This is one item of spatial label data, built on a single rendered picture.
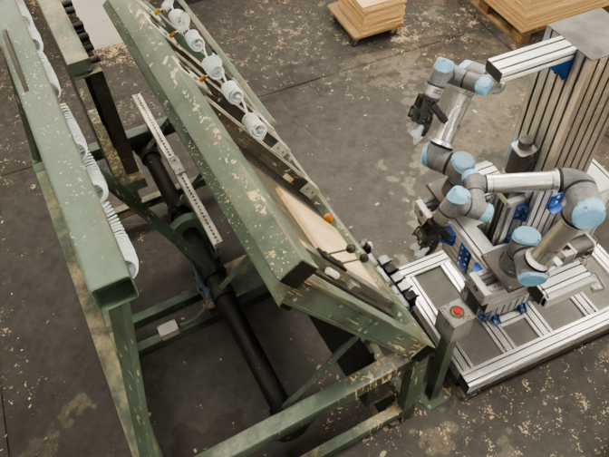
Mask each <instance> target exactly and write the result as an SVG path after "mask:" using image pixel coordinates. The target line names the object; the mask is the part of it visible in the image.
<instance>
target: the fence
mask: <svg viewBox="0 0 609 457"><path fill-rule="evenodd" d="M299 239H300V238H299ZM300 240H301V239H300ZM302 241H303V240H302ZM303 242H304V241H303ZM304 243H305V244H306V246H308V248H307V247H306V246H304V247H305V249H306V250H307V252H308V253H309V255H310V256H311V258H312V259H313V261H314V263H315V264H316V265H317V266H318V267H319V268H321V269H322V270H325V268H326V267H330V268H332V269H333V270H335V271H337V272H338V273H339V274H340V276H339V279H340V280H342V281H343V282H344V283H345V282H346V281H348V280H349V279H350V278H351V279H352V280H354V281H356V282H357V283H358V284H359V285H360V287H361V288H362V291H361V292H362V293H364V294H365V295H366V296H368V297H371V298H372V299H374V300H376V301H377V302H379V303H381V304H383V305H384V306H387V307H388V308H390V307H391V306H392V305H394V304H395V302H394V301H393V299H392V298H391V296H390V295H388V294H387V293H385V292H383V291H382V290H380V289H379V288H378V287H376V286H374V285H373V284H371V283H370V282H368V281H366V280H365V279H363V278H362V277H360V276H358V275H356V274H355V273H353V272H352V271H351V270H349V269H348V268H346V269H347V271H346V272H344V271H343V270H341V269H340V268H338V267H337V266H335V265H333V264H332V263H330V262H329V261H327V260H325V259H324V258H322V257H321V255H320V254H319V252H318V251H317V249H316V248H314V247H312V246H311V245H309V244H307V243H306V242H304Z"/></svg>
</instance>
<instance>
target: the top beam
mask: <svg viewBox="0 0 609 457"><path fill-rule="evenodd" d="M108 1H109V2H110V4H111V6H112V8H113V9H114V11H115V13H116V14H117V16H118V17H119V18H120V20H121V22H122V24H123V26H124V27H125V29H126V31H127V32H128V34H129V36H130V38H131V40H132V41H133V42H134V44H135V45H136V47H137V48H138V50H139V52H140V54H141V56H142V57H143V59H144V61H145V62H146V64H147V65H148V66H149V68H150V70H151V72H152V74H153V75H154V77H155V79H156V80H157V82H158V84H159V86H160V88H161V89H162V91H163V92H164V93H165V95H166V96H167V98H168V100H169V102H170V104H171V105H172V107H173V109H174V110H175V112H176V114H177V115H178V117H179V118H180V120H181V122H182V123H183V125H184V127H185V128H186V130H187V132H188V134H189V136H190V137H191V139H192V140H193V141H194V143H195V144H196V146H197V148H198V150H199V152H200V153H201V155H202V157H203V158H204V160H205V162H206V163H207V165H208V166H209V168H210V170H211V171H212V173H213V175H214V176H215V178H216V180H217V182H218V183H219V185H220V187H221V188H222V190H223V191H224V192H225V194H226V196H227V198H228V200H229V201H230V203H231V205H232V206H233V208H234V210H235V211H236V213H237V215H238V216H239V218H240V219H241V221H242V223H243V224H244V226H245V227H246V230H247V231H248V233H249V235H250V236H251V238H252V239H253V240H254V242H255V244H256V246H257V248H258V249H259V251H260V253H261V254H262V256H263V258H264V259H265V261H266V263H267V265H268V266H269V267H270V269H271V270H272V272H273V274H274V275H275V278H276V279H277V281H279V282H281V283H283V284H285V285H287V286H289V287H292V288H294V289H296V288H298V287H299V286H300V285H301V284H303V283H304V282H305V281H306V280H307V279H308V278H309V277H310V276H311V275H312V274H313V273H314V272H316V271H317V269H318V267H317V265H316V264H315V263H314V261H313V259H312V258H311V256H310V255H309V253H308V252H307V250H306V249H305V247H304V245H303V244H302V242H301V241H300V239H299V238H298V236H297V235H296V234H295V232H294V231H293V229H292V228H291V226H290V225H289V223H288V222H287V220H286V219H285V217H284V215H283V214H282V212H281V211H280V209H279V208H278V207H277V205H276V204H275V202H274V201H273V199H272V198H271V196H270V195H269V193H268V192H267V190H266V188H265V187H264V185H263V184H262V182H261V181H260V179H259V178H258V177H257V175H256V174H255V172H254V171H253V169H252V168H251V166H250V165H249V164H248V162H247V160H246V159H245V157H244V156H243V154H242V153H241V151H240V150H239V148H238V147H237V146H236V144H235V143H234V141H233V140H232V138H231V137H230V135H229V134H228V132H227V130H226V129H225V127H224V126H223V124H222V123H221V121H220V120H219V118H218V117H217V115H216V114H215V113H214V111H213V110H212V108H211V107H210V105H209V104H208V102H207V100H206V99H205V97H204V96H203V94H202V93H201V91H200V90H199V88H198V87H197V85H196V84H195V83H194V81H192V80H191V79H190V78H189V77H187V75H186V74H184V73H183V72H182V71H181V70H180V69H179V68H178V66H177V65H176V63H175V61H174V60H173V58H172V55H173V56H174V57H175V58H177V59H178V60H179V58H178V57H177V56H176V54H175V53H174V51H173V50H172V48H171V47H170V45H169V43H168V42H167V40H166V39H165V37H164V36H163V35H162V34H161V33H160V32H159V31H157V30H156V29H155V28H154V27H153V26H152V25H150V23H149V21H148V20H147V18H146V17H145V15H144V14H143V12H144V13H146V14H147V15H148V16H149V17H150V15H149V13H148V12H147V11H146V10H144V9H143V8H142V7H141V6H140V5H139V4H137V3H136V2H135V0H108ZM150 18H151V17H150Z"/></svg>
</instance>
